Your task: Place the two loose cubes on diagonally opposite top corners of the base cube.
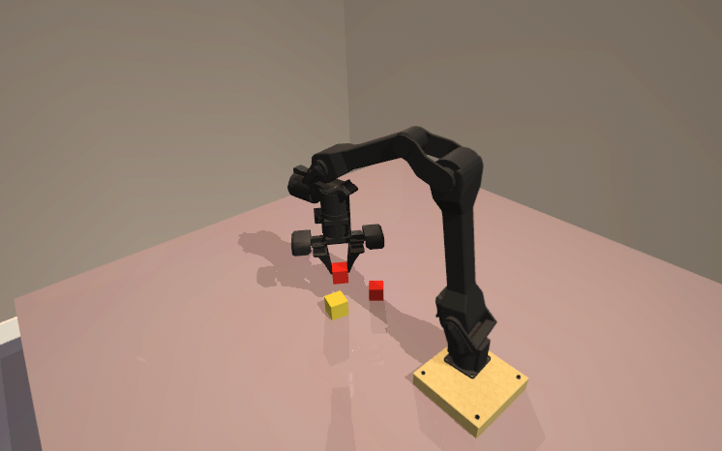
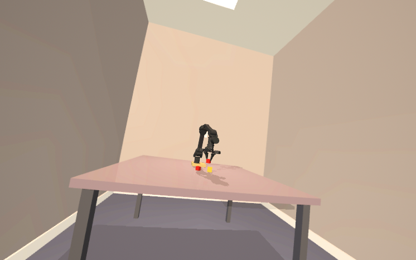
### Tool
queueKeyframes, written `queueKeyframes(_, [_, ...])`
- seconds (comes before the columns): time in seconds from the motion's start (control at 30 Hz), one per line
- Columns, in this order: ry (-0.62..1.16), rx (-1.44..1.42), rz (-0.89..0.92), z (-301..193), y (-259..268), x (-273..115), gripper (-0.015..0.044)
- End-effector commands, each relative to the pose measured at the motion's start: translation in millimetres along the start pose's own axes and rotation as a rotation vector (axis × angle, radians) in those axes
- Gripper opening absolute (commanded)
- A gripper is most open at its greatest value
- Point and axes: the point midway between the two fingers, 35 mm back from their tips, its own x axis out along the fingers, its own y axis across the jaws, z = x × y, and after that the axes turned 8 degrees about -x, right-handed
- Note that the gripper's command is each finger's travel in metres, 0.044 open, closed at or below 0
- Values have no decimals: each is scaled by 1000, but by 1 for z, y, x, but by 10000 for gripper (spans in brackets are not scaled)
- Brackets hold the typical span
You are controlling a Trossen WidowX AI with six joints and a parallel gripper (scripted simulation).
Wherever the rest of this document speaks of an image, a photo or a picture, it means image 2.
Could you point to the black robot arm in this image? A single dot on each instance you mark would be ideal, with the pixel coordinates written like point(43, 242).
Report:
point(213, 138)

